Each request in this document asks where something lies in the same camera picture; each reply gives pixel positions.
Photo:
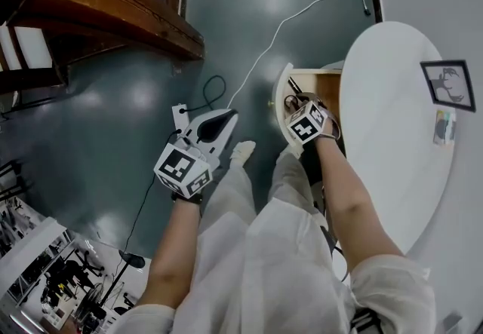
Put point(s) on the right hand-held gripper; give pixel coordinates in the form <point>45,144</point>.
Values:
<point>307,125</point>

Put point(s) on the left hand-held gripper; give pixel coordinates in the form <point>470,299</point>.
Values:
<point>181,168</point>

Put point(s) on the dark cylindrical marker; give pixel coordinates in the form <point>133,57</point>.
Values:
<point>295,84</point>

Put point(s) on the person's right forearm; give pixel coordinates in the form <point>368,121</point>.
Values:
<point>354,212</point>

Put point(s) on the person's left forearm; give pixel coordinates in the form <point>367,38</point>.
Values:
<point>173,249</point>

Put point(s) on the white curved desk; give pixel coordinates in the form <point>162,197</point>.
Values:
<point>392,136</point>

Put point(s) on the person's right hand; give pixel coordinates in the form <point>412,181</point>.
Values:
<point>331,130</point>

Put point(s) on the white power strip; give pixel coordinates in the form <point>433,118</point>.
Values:
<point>180,117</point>

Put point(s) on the person's left white shoe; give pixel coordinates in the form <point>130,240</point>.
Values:
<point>243,151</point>

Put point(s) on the person's white shoe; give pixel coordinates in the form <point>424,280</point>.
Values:
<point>295,151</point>
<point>243,151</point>

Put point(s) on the person's right white shoe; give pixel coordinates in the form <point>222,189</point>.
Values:
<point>295,151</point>

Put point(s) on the person's white trousers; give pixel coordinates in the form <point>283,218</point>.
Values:
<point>234,197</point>

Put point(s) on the patterned tissue box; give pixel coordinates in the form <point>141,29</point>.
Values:
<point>444,128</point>

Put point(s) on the black framed deer picture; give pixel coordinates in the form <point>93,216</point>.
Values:
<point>449,85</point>

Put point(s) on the black floor stand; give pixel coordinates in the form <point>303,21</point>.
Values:
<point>132,259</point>

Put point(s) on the person's white shirt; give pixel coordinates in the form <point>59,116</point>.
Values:
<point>271,279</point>

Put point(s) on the brown wooden staircase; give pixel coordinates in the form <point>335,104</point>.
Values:
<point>94,12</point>

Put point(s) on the white framed glass railing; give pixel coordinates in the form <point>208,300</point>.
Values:
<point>41,238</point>

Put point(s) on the black office chair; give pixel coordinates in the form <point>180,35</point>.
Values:
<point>64,276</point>

